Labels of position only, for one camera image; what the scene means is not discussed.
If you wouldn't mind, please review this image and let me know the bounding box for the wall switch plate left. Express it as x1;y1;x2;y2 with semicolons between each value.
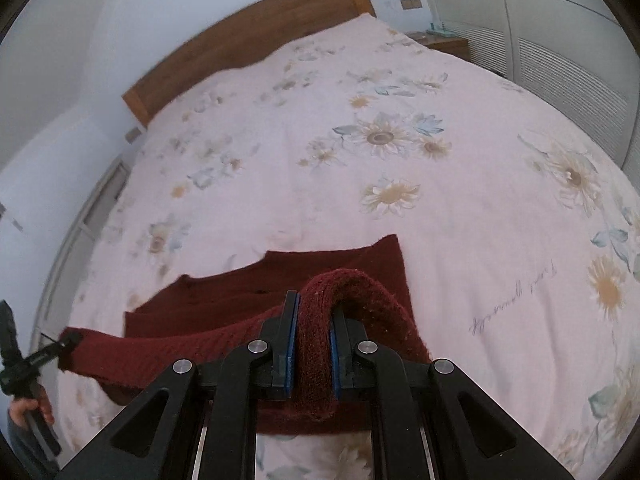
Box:
125;127;142;144

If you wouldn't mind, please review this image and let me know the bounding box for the wall switch plate right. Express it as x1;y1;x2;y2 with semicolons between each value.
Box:
400;0;423;10

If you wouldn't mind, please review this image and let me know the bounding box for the pink floral bed cover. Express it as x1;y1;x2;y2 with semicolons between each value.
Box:
70;15;639;479

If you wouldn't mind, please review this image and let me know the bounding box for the dark red knitted sweater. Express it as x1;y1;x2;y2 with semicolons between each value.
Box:
58;234;432;434

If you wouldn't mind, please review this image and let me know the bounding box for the person's left hand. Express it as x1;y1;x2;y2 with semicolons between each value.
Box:
9;386;55;430

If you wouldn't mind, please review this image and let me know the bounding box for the wooden headboard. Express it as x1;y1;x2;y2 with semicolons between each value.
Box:
122;0;375;127

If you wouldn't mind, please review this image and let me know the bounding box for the wooden nightstand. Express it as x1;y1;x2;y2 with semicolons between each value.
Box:
407;32;471;62

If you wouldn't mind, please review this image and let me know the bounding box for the wall switch plate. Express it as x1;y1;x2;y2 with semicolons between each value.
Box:
125;127;142;144
400;0;423;10

